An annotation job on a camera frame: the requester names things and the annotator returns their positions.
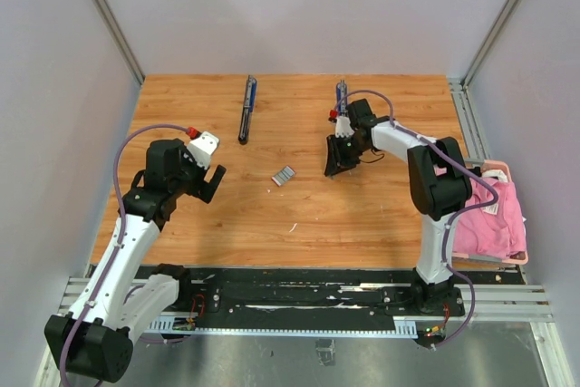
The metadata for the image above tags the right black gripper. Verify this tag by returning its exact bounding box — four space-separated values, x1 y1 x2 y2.
324 133 370 176

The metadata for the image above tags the silver staple strip block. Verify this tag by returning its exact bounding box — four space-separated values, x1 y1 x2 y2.
271 166 295 187

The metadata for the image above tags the blue stapler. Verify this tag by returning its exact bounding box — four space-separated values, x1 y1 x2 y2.
237 75 257 145
335 80 348 116

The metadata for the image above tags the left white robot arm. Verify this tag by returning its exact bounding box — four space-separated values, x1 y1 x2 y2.
44 131 226 385

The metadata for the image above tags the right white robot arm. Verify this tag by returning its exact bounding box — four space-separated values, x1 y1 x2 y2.
324 99 472 316

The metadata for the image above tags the pink cloth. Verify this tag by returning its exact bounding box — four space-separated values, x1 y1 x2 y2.
453 178 527 258

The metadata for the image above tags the pink plastic basket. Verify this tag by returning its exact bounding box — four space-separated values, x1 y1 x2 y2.
452 160 528 266

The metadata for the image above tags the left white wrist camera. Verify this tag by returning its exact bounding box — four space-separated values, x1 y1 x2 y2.
187 131 220 169

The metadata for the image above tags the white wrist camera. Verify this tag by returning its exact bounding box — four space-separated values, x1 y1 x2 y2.
334 115 354 138
187 131 220 169

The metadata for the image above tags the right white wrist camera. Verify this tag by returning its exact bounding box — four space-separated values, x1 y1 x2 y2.
334 115 354 138

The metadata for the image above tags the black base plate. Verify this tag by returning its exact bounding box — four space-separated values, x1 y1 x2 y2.
131 266 534 336

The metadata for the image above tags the grey cable duct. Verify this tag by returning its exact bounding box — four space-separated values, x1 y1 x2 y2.
145 316 419 339

